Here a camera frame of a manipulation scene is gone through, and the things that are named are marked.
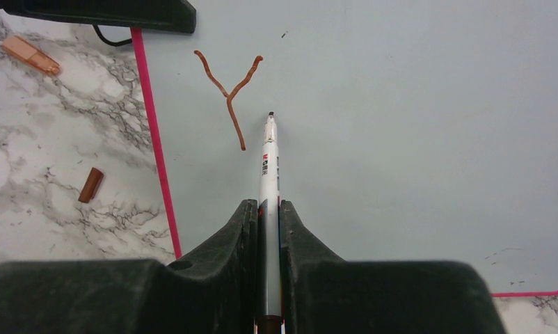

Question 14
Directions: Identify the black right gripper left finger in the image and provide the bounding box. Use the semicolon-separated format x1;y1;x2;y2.
0;200;257;333

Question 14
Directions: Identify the white whiteboard marker pen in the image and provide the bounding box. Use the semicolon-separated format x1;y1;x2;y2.
255;112;283;333

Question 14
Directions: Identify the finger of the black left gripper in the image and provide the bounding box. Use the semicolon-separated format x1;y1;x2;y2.
0;0;196;34

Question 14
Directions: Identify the orange small eraser piece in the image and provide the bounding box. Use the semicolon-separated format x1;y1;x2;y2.
1;35;61;77

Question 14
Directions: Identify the pink framed whiteboard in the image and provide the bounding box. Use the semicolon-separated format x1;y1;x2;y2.
134;1;558;294

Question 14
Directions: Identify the red marker cap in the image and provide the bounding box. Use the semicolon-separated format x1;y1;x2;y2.
78;167;104;203

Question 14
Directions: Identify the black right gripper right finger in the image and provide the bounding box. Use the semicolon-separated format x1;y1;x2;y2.
279;201;505;333

